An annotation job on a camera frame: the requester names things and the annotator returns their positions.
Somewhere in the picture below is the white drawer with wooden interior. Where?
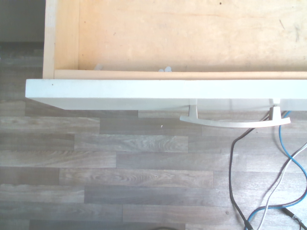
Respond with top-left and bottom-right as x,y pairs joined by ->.
25,0 -> 307,112

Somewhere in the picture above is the stainless steel dishwasher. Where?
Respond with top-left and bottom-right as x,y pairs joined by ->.
0,0 -> 47,44

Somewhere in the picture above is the silver curved drawer handle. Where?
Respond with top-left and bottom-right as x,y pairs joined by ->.
179,99 -> 291,128

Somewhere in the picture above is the black floor cable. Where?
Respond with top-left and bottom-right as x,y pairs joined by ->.
228,112 -> 292,230

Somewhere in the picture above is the white floor cable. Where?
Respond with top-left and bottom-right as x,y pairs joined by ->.
257,143 -> 307,230

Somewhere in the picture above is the blue floor cable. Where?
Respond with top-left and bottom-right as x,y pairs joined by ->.
245,110 -> 307,230

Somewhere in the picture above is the black cable with connector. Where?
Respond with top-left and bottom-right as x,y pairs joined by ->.
282,207 -> 307,227

